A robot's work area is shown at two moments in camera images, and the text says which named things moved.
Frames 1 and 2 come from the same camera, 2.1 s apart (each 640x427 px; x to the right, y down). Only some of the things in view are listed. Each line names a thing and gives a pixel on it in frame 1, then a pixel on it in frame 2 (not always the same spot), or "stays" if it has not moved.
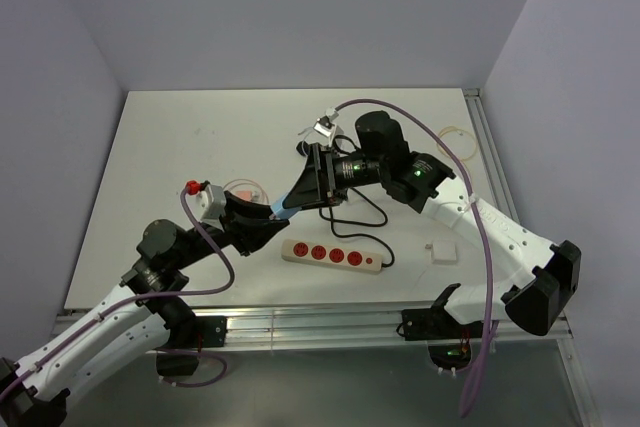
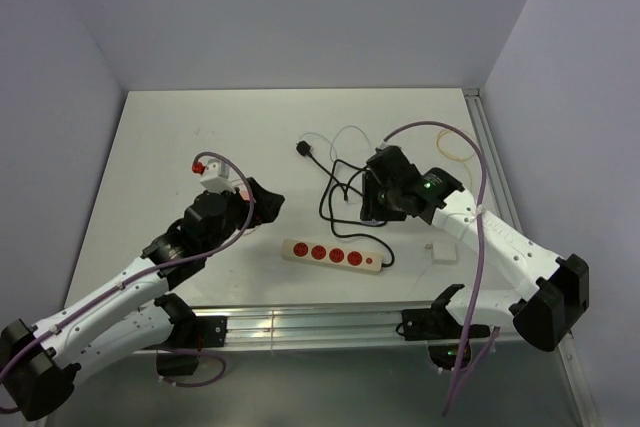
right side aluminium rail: x=493 y=164 stays
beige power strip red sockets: x=332 y=256 stays
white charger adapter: x=443 y=252 stays
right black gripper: x=316 y=185 to x=371 y=207
